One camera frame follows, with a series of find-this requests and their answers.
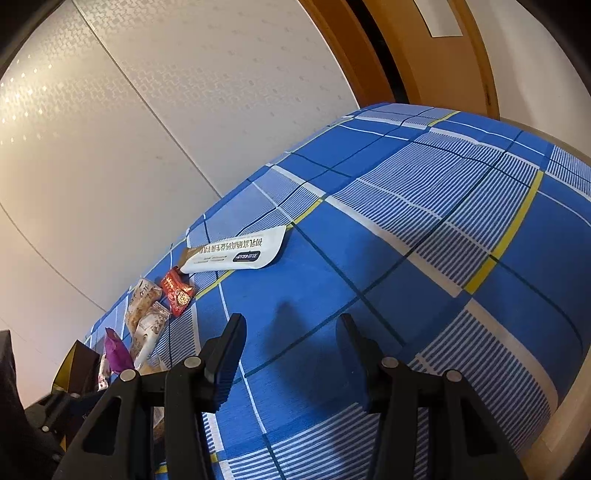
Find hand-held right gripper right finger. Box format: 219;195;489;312
335;314;529;480

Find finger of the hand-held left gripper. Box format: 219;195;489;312
25;391;81;450

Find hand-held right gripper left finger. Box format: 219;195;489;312
52;313;247;480

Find brown and gold box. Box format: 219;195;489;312
52;340;100;395

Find white round-print snack packet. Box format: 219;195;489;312
131;302;171;370

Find purple snack packet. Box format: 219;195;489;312
104;328;136;372

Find red candy packet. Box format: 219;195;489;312
160;267;195;317

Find clear brown pastry packet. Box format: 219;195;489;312
124;278;163;333

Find long white sachet packet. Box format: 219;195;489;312
179;226;287;274

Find blue plaid bedsheet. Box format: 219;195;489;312
90;102;591;480

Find wooden door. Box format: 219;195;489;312
300;0;502;118

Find white paper sheet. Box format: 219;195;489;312
413;0;462;38

